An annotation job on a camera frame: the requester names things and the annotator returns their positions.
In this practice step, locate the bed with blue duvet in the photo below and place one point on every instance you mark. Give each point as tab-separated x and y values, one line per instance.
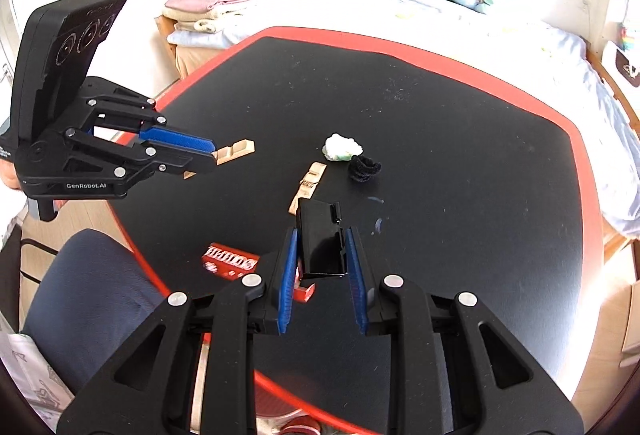
546	62

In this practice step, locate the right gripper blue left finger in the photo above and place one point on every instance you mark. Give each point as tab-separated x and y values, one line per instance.
287	281

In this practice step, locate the black plastic box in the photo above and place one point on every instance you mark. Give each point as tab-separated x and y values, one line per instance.
321	244

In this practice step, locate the pink plastic trash bin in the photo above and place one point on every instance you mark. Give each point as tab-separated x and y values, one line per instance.
273	414

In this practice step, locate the wooden clothespin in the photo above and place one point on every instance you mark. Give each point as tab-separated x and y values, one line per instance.
228	154
307	185

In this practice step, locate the red box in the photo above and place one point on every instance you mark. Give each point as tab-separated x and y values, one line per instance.
233	264

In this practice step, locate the person left leg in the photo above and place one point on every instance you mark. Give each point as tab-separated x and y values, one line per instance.
92	297

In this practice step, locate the folded towels stack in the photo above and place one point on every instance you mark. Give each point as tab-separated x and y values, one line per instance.
205	12

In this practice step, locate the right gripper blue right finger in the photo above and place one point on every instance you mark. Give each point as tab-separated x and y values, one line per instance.
356	282

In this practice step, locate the small black piece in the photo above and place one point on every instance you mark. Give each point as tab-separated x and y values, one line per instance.
362	169

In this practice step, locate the red black low table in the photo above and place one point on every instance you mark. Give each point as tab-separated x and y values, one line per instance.
476	241

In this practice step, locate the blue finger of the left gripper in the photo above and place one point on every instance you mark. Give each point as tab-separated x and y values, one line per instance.
172	138
171	160

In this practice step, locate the green white paper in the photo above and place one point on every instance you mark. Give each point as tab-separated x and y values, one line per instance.
338	148

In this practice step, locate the person left hand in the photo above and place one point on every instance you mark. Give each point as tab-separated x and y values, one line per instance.
8	175

